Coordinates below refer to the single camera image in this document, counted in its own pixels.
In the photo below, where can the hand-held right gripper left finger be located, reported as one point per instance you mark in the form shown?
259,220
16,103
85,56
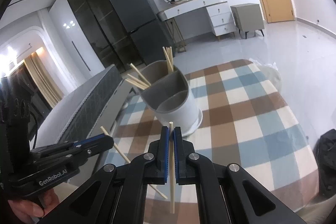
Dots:
164,161

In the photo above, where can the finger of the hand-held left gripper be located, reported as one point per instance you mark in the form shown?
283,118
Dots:
102,141
63,159

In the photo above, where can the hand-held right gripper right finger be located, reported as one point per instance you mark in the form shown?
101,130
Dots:
176,161

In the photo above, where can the white and grey utensil holder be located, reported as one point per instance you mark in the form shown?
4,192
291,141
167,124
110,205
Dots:
181,111

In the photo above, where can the person's left hand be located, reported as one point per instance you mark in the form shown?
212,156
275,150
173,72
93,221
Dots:
26,211

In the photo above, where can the dark window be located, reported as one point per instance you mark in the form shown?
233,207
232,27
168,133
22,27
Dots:
39,100

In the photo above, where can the grey mattress bed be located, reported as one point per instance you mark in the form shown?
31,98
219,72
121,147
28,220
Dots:
78,108

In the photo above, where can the beige curtain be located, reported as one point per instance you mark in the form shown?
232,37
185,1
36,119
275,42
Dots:
42,77

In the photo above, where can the plaid table cloth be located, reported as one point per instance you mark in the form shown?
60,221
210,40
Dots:
236,113

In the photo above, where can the white wardrobe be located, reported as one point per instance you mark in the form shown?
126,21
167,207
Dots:
71,43

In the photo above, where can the dark glass cabinet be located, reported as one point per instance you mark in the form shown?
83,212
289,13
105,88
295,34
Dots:
92,16

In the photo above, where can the beige round stool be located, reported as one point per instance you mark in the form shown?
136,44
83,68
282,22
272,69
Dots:
273,77

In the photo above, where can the clear plastic bag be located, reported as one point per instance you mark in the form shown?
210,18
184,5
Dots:
262,64

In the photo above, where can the dark grey refrigerator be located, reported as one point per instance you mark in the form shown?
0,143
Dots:
136,8

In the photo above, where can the black bag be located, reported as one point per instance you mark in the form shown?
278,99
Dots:
328,161

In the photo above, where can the white dressing desk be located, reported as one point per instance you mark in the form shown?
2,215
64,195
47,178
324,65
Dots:
194,5

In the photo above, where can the grey nightstand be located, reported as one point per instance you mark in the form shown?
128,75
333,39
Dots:
246,16

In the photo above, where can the gold frame stool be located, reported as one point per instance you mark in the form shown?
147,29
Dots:
181,48

